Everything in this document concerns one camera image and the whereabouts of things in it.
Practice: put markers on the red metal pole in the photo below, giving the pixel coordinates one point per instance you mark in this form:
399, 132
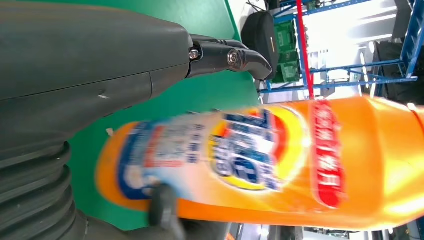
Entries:
304, 49

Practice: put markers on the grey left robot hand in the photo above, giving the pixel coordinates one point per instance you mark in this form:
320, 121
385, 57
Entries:
82, 59

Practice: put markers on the black carrying case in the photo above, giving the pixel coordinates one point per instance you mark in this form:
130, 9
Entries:
260, 36

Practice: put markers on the green plastic crate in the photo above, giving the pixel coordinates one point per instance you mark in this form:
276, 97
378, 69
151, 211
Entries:
286, 49

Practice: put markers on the blue metal rack frame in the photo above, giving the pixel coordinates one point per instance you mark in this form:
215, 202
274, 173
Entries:
409, 39

